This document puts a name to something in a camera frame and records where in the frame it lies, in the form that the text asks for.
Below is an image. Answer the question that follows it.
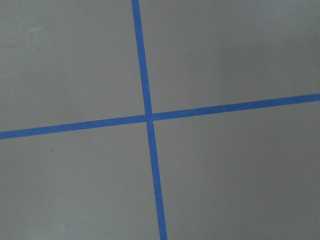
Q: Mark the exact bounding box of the blue tape strip crosswise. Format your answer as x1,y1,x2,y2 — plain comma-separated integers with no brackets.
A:
0,93,320,140

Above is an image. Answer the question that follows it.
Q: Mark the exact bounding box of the blue tape strip lengthwise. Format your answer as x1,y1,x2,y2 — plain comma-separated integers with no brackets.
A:
131,0,168,240

